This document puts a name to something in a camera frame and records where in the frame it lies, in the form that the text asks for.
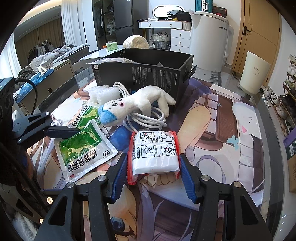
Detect black cardboard box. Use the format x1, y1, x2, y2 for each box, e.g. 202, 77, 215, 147
91, 48, 197, 112

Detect red-edged white packet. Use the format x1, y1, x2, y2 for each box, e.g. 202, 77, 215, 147
127, 131, 180, 185

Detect shoe rack with shoes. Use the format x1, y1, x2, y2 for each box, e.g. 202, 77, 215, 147
259, 54, 295, 138

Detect dark wardrobe cabinet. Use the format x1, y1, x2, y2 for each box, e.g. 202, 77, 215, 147
92, 0, 116, 50

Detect green medicine sachet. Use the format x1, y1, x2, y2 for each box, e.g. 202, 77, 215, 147
66, 104, 100, 130
54, 120, 118, 183

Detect green tissue box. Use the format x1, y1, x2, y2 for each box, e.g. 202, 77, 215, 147
106, 42, 118, 52

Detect bed with clothes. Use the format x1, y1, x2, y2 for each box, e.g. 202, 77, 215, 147
18, 43, 89, 75

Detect white charging cable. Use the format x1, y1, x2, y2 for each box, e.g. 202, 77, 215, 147
112, 81, 168, 133

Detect cream tumbler cup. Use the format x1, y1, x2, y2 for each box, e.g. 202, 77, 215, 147
240, 51, 271, 96

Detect oval desk mirror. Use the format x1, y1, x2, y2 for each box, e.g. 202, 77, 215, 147
152, 5, 185, 19

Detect white dresser desk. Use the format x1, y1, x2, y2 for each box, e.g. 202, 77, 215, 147
138, 20, 191, 54

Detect black refrigerator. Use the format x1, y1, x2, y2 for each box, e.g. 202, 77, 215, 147
113, 0, 148, 45

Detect white plush toy blue mask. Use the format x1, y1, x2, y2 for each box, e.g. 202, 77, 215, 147
98, 85, 176, 126

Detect wooden door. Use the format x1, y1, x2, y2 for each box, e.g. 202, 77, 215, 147
233, 0, 281, 86

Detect white foam piece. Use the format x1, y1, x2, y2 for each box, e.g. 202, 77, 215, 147
88, 85, 120, 105

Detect anime print desk mat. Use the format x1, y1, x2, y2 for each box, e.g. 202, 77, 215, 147
35, 78, 272, 240

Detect teal suitcase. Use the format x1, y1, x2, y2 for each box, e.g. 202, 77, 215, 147
195, 0, 213, 13

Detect white cylindrical appliance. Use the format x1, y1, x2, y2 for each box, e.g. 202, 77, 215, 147
189, 11, 234, 72

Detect white coffee table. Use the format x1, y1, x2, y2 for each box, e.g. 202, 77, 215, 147
80, 45, 123, 62

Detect woven basket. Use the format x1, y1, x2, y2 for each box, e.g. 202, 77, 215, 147
152, 32, 171, 50

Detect grey cabinet with drawers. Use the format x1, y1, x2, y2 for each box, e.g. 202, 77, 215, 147
14, 59, 74, 115

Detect black camera cable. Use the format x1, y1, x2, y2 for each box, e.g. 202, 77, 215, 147
14, 78, 39, 115

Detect stacked shoe boxes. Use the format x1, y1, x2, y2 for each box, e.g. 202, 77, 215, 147
212, 6, 227, 18

